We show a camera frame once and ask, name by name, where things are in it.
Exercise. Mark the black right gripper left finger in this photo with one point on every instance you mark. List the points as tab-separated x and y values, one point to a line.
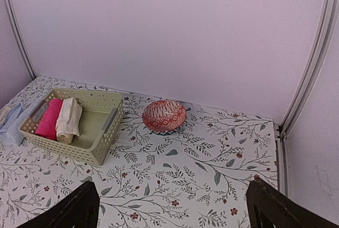
79	209

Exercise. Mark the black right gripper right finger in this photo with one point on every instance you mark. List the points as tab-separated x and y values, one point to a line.
267	207

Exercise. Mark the light blue towel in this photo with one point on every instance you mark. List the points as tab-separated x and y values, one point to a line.
11	124

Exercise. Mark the cream rolled towel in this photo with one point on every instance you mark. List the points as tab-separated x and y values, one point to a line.
67	125

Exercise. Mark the pink rolled towel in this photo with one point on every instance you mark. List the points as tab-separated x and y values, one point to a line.
47	125

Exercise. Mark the green perforated plastic basket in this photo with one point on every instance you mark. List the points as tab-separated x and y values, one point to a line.
79	124

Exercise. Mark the right aluminium frame post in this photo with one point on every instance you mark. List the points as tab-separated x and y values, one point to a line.
324	33

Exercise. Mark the aluminium frame post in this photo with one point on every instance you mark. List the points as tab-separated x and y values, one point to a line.
324	33
19	39

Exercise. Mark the left aluminium frame post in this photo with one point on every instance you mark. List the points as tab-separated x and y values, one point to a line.
19	39

